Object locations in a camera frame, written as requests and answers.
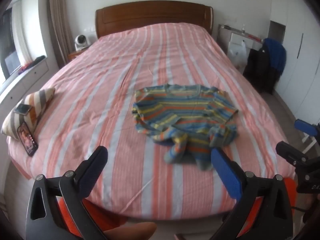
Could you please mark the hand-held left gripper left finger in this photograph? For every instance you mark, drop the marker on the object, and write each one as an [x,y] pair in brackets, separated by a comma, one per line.
[93,171]

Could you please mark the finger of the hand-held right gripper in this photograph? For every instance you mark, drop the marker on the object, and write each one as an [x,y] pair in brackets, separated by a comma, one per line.
[290,152]
[306,126]

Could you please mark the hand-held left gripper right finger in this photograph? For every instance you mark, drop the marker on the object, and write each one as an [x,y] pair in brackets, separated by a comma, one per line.
[225,173]

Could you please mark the striped knit shirt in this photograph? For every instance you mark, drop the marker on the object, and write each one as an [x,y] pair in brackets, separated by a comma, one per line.
[175,105]

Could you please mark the white wardrobe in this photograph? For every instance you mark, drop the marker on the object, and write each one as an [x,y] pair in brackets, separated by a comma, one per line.
[300,80]

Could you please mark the brown rounded object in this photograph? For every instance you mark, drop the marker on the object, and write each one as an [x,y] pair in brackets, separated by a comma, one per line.
[132,230]

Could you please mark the smartphone with lit screen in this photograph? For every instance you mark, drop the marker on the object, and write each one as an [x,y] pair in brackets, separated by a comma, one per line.
[27,140]

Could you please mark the black jacket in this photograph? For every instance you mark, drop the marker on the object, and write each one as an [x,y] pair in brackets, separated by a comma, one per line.
[260,67]

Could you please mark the bed with pink striped sheet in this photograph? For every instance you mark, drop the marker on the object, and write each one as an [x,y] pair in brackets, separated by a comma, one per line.
[100,92]

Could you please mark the blue jacket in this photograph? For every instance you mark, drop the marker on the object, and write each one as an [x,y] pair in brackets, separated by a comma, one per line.
[276,52]

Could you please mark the striped pillow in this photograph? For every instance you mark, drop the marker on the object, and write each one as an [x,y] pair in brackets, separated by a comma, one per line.
[37,102]

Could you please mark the silver smartphone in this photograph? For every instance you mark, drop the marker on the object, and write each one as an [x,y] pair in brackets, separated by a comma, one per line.
[22,109]

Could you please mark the white plastic bag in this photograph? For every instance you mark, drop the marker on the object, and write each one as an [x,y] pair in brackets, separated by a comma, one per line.
[236,53]

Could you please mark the red flat object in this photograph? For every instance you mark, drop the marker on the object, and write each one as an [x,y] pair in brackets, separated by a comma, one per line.
[253,37]

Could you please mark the white desk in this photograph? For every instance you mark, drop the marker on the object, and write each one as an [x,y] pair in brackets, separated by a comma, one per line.
[236,38]

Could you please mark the white window cabinet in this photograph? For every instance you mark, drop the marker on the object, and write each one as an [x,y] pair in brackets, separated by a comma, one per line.
[35,72]

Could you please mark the small clear bottle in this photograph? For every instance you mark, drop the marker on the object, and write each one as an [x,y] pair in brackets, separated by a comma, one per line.
[243,28]

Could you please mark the wooden nightstand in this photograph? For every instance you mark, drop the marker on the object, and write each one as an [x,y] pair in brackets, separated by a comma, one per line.
[75,54]

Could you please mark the black object on sill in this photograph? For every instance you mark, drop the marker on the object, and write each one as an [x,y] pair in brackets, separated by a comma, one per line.
[38,58]

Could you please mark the small white fan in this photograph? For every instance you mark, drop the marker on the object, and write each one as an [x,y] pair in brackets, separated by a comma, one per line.
[81,41]

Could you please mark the beige curtain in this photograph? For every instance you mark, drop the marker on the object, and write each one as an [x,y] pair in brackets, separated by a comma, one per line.
[60,30]

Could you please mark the window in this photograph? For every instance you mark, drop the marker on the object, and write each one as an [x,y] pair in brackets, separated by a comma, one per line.
[6,42]

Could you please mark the white sheer curtain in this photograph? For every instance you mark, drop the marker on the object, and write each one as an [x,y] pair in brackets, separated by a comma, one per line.
[22,30]

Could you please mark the brown wooden headboard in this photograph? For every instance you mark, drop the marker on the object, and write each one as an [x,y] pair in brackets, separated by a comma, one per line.
[150,15]

